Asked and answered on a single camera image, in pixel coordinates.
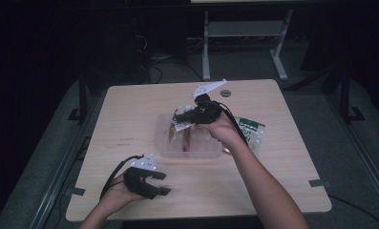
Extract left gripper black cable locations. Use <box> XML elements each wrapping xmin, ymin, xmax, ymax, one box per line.
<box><xmin>99</xmin><ymin>154</ymin><xmax>145</xmax><ymax>201</ymax></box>

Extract green and white sauce packet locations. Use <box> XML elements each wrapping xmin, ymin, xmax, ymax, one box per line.
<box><xmin>222</xmin><ymin>116</ymin><xmax>267</xmax><ymax>157</ymax></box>

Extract person's left hand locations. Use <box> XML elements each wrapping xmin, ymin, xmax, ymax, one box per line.
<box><xmin>99</xmin><ymin>173</ymin><xmax>147</xmax><ymax>218</ymax></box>

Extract person's right hand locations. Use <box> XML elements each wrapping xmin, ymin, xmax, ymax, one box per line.
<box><xmin>195</xmin><ymin>111</ymin><xmax>243</xmax><ymax>151</ymax></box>

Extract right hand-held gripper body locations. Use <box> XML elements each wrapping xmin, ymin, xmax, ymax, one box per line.
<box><xmin>190</xmin><ymin>78</ymin><xmax>228</xmax><ymax>126</ymax></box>

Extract black metal stand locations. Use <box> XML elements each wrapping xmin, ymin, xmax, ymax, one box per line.
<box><xmin>67</xmin><ymin>72</ymin><xmax>90</xmax><ymax>124</ymax></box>
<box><xmin>320</xmin><ymin>61</ymin><xmax>367</xmax><ymax>124</ymax></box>

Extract grey tape piece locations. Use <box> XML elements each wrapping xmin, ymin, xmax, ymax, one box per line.
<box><xmin>64</xmin><ymin>186</ymin><xmax>87</xmax><ymax>197</ymax></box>
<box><xmin>308</xmin><ymin>178</ymin><xmax>332</xmax><ymax>189</ymax></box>

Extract black floor cables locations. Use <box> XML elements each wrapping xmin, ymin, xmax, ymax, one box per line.
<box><xmin>136</xmin><ymin>32</ymin><xmax>204</xmax><ymax>84</ymax></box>

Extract white spouted sauce pouch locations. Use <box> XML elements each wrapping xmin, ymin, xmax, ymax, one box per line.
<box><xmin>170</xmin><ymin>104</ymin><xmax>198</xmax><ymax>133</ymax></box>

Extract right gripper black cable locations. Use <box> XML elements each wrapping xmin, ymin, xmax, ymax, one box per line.
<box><xmin>213</xmin><ymin>100</ymin><xmax>250</xmax><ymax>148</ymax></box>

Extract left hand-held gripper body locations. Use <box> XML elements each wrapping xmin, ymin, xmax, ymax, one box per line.
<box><xmin>123</xmin><ymin>154</ymin><xmax>161</xmax><ymax>200</ymax></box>

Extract red sauce packet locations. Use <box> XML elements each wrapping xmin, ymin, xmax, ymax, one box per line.
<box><xmin>181</xmin><ymin>126</ymin><xmax>193</xmax><ymax>153</ymax></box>

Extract clear plastic container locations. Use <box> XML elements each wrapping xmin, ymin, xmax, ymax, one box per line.
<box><xmin>154</xmin><ymin>112</ymin><xmax>224</xmax><ymax>159</ymax></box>

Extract white metal desk frame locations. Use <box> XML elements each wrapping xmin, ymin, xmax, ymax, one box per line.
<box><xmin>201</xmin><ymin>9</ymin><xmax>294</xmax><ymax>82</ymax></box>

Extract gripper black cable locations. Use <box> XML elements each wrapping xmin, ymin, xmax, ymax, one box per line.
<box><xmin>99</xmin><ymin>154</ymin><xmax>145</xmax><ymax>201</ymax></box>
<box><xmin>213</xmin><ymin>100</ymin><xmax>250</xmax><ymax>148</ymax></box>

